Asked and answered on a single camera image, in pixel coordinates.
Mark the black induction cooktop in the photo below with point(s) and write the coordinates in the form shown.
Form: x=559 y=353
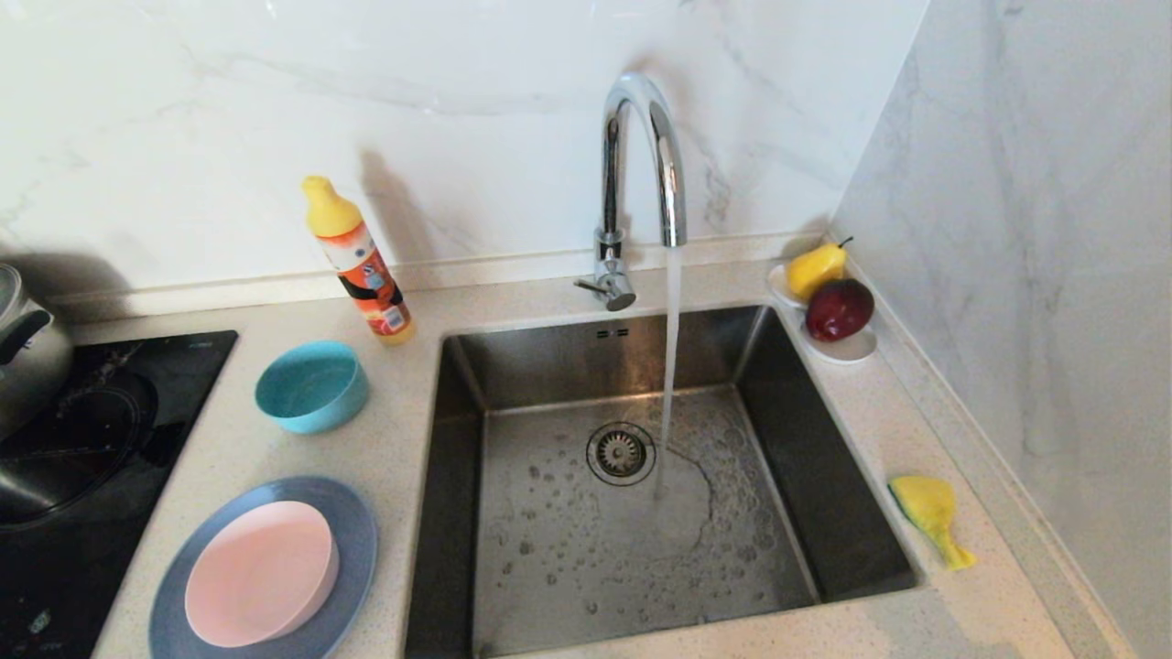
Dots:
x=183 y=366

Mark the teal bowl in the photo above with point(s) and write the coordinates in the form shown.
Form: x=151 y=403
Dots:
x=311 y=389

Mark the orange yellow-capped detergent bottle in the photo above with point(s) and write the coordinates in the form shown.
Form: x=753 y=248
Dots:
x=369 y=275

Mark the yellow sponge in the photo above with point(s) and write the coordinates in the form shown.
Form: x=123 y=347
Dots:
x=925 y=503

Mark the blue-grey plate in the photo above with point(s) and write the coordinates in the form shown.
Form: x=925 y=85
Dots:
x=355 y=540

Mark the yellow pear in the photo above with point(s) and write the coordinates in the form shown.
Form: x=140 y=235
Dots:
x=815 y=270

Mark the small white dish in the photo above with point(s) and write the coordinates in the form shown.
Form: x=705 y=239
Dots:
x=778 y=284
x=847 y=351

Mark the stainless steel sink basin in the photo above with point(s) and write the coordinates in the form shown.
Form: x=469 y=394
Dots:
x=568 y=586

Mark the round metal drain strainer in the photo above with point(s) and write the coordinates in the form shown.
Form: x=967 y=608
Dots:
x=621 y=453

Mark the pink bowl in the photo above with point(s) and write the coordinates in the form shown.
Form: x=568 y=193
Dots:
x=261 y=577

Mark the chrome gooseneck faucet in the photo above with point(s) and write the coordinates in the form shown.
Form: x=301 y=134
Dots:
x=615 y=265

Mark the black pan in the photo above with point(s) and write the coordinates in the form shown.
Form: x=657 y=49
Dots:
x=82 y=439

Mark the dark red apple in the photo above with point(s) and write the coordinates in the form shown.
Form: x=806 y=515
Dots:
x=840 y=309

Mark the silver pot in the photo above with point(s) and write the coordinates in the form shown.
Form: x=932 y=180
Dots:
x=37 y=366

